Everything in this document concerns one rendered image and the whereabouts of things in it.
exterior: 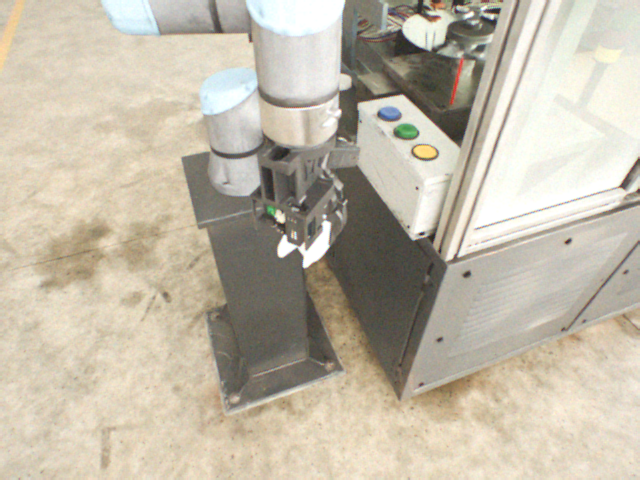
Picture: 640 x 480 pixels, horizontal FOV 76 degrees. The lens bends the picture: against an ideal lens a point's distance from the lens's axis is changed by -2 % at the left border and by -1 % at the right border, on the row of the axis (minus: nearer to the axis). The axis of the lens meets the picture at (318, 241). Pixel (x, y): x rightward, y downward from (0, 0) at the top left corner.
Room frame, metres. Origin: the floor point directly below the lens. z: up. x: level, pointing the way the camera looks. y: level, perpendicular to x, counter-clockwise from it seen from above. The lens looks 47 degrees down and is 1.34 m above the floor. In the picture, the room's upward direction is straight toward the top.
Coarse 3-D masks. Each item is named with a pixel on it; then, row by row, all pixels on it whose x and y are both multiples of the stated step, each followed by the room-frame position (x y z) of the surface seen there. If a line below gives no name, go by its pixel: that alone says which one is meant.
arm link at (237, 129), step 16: (208, 80) 0.77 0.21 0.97; (224, 80) 0.76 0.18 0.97; (240, 80) 0.75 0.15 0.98; (256, 80) 0.75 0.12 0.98; (208, 96) 0.72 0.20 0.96; (224, 96) 0.71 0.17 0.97; (240, 96) 0.72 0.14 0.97; (256, 96) 0.73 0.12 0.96; (208, 112) 0.72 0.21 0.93; (224, 112) 0.71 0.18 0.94; (240, 112) 0.71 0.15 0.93; (256, 112) 0.71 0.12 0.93; (208, 128) 0.73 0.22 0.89; (224, 128) 0.71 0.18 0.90; (240, 128) 0.71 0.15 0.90; (256, 128) 0.71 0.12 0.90; (224, 144) 0.71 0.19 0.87; (240, 144) 0.71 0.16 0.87; (256, 144) 0.73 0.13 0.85
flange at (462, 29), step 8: (448, 24) 1.10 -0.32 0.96; (456, 24) 1.09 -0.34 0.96; (464, 24) 1.06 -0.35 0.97; (472, 24) 1.05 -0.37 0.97; (480, 24) 1.06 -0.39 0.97; (448, 32) 1.07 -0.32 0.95; (456, 32) 1.04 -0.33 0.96; (464, 32) 1.04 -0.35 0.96; (472, 32) 1.04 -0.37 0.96; (480, 32) 1.04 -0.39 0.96; (488, 32) 1.04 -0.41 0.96
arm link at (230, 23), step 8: (216, 0) 0.42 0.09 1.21; (224, 0) 0.42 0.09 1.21; (232, 0) 0.42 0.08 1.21; (240, 0) 0.42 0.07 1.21; (224, 8) 0.42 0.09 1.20; (232, 8) 0.42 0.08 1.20; (240, 8) 0.43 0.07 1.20; (224, 16) 0.43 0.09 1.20; (232, 16) 0.43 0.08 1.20; (240, 16) 0.43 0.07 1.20; (248, 16) 0.43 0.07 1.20; (224, 24) 0.43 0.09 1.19; (232, 24) 0.43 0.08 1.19; (240, 24) 0.43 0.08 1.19; (248, 24) 0.43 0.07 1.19; (224, 32) 0.44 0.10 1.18; (232, 32) 0.44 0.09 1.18; (240, 32) 0.44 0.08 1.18; (248, 32) 0.44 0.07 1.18
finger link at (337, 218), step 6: (342, 198) 0.37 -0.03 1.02; (342, 204) 0.36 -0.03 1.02; (336, 210) 0.36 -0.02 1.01; (342, 210) 0.36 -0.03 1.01; (330, 216) 0.36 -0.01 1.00; (336, 216) 0.36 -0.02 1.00; (342, 216) 0.36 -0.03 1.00; (330, 222) 0.36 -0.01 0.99; (336, 222) 0.36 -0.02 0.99; (342, 222) 0.36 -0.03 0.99; (330, 228) 0.36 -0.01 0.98; (336, 228) 0.36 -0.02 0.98; (330, 234) 0.36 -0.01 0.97; (336, 234) 0.36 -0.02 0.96; (330, 240) 0.36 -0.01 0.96
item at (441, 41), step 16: (416, 16) 1.18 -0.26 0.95; (432, 16) 1.18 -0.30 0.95; (448, 16) 1.18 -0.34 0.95; (480, 16) 1.18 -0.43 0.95; (496, 16) 1.18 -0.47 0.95; (416, 32) 1.07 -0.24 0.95; (432, 32) 1.07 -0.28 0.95; (432, 48) 0.97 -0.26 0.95; (448, 48) 0.97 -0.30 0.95; (464, 48) 0.97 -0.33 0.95; (480, 48) 0.97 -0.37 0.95
